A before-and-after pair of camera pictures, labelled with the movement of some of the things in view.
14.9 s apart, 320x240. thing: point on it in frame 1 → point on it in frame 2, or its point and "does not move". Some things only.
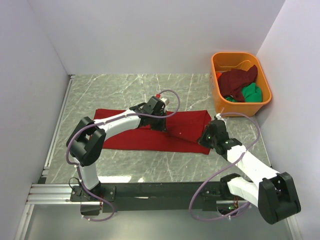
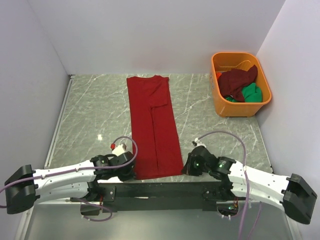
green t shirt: (252, 92) does not move
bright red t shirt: (184, 130) → (155, 130)
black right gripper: (201, 141) → (188, 169)
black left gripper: (162, 127) → (130, 174)
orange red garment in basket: (218, 74) does not move
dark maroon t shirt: (231, 82) does not move
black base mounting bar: (95, 198) does not move
